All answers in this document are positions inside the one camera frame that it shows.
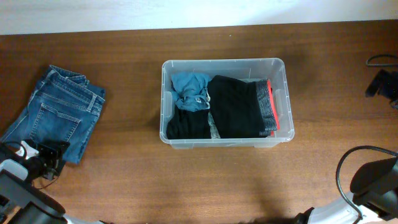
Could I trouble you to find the dark blue jeans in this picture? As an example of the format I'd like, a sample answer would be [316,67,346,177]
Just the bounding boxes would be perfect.
[1,65,106,164]

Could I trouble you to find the black garment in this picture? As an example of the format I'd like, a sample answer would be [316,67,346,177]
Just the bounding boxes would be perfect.
[166,106,211,139]

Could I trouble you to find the black shorts with red waistband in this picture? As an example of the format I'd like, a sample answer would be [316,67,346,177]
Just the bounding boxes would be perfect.
[208,75,280,138]

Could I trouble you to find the small blue garment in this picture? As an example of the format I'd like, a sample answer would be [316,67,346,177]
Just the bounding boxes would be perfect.
[171,72,212,112]

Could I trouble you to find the light blue jeans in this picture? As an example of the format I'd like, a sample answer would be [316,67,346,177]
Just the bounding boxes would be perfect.
[208,112,221,139]

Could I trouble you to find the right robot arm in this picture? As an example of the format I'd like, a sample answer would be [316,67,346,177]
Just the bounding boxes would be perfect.
[294,146,397,224]

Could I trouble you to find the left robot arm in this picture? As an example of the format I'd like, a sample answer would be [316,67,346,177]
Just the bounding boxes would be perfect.
[1,140,95,224]

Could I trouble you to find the clear plastic storage bin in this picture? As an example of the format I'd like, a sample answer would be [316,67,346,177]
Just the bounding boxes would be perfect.
[159,58,295,149]

